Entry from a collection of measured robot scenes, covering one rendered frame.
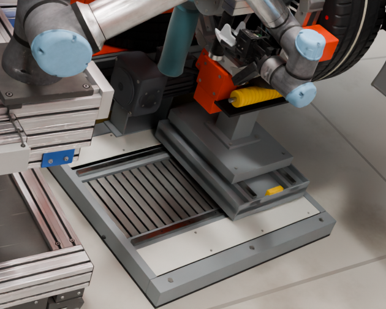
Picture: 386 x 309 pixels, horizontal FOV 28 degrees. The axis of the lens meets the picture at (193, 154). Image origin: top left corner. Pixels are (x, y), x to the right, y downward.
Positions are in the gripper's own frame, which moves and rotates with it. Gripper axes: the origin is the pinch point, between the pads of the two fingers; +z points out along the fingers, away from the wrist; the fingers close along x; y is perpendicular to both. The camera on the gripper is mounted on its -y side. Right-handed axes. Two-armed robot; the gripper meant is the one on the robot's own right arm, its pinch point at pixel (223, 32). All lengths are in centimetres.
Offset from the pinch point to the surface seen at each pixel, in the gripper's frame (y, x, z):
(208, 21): -18.3, -24.6, 30.9
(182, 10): -9.8, -8.1, 26.9
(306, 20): 7.3, -21.6, -9.9
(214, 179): -66, -22, 3
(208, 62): -27.3, -19.4, 20.2
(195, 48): -58, -58, 66
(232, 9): 9.0, 1.5, -2.0
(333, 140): -83, -110, 17
